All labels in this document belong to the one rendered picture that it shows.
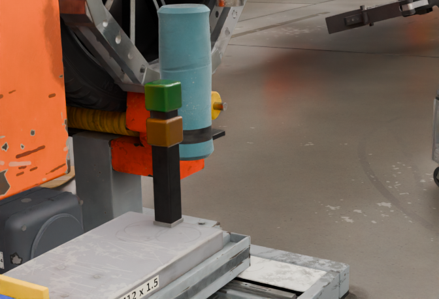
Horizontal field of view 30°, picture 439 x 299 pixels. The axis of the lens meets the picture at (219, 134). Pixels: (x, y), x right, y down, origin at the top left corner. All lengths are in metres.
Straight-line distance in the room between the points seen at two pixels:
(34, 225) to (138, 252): 0.36
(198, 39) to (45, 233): 0.42
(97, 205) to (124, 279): 0.68
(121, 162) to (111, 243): 0.50
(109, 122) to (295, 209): 1.06
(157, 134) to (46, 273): 0.25
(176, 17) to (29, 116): 0.33
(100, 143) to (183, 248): 0.58
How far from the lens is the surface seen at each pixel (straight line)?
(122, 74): 1.47
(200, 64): 1.37
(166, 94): 1.13
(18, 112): 1.13
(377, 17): 1.40
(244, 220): 2.49
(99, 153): 1.66
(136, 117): 1.53
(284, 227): 2.44
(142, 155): 1.60
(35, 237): 1.43
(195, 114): 1.38
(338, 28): 1.46
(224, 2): 1.27
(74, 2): 1.34
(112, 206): 1.68
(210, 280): 1.79
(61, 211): 1.48
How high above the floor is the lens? 0.87
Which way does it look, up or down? 14 degrees down
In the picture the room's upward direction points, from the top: 1 degrees counter-clockwise
